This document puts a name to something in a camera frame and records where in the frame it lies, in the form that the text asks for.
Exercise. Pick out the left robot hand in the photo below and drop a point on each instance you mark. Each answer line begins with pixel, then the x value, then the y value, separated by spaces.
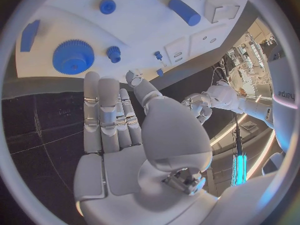
pixel 198 105

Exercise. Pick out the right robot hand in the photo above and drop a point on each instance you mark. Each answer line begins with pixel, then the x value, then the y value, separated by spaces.
pixel 122 172

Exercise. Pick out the small blue gear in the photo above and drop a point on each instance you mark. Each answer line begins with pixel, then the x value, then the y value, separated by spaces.
pixel 114 55

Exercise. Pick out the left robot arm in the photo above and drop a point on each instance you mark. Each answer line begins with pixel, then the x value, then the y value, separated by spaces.
pixel 225 97

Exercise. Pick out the white task board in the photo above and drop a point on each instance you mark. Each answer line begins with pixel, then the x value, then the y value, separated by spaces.
pixel 140 31

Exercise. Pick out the small blue plug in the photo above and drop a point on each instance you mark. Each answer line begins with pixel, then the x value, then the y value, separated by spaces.
pixel 160 72

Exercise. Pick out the small blue peg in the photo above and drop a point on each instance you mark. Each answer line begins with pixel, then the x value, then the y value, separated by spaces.
pixel 158 55

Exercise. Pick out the glowing light bar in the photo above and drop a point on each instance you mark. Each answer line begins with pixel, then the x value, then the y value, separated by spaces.
pixel 239 168

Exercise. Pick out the long blue cylinder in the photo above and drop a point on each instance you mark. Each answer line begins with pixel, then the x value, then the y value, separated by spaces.
pixel 184 11

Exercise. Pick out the large blue gear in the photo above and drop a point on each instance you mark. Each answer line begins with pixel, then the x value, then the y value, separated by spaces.
pixel 70 58

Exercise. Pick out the short blue flanged cylinder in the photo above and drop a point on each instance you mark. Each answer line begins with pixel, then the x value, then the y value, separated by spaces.
pixel 107 6

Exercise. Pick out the blue block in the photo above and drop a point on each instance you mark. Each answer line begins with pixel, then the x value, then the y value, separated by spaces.
pixel 29 37

